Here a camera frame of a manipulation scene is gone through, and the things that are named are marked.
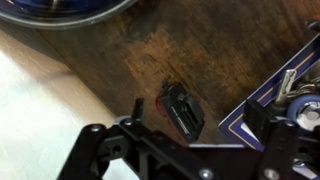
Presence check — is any small black clip-on light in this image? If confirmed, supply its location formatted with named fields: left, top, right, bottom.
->
left=155, top=79, right=205, bottom=143

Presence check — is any metal key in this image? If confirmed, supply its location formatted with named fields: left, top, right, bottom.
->
left=275, top=69, right=297, bottom=105

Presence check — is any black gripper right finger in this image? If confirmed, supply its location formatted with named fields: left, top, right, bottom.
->
left=243, top=100, right=272, bottom=144

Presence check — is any large dark ceramic bowl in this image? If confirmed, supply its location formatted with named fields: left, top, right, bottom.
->
left=0, top=0, right=138, bottom=30

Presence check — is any blue round tin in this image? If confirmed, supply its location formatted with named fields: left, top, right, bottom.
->
left=287, top=95, right=320, bottom=131

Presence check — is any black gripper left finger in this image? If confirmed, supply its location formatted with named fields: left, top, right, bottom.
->
left=132, top=98, right=144, bottom=121

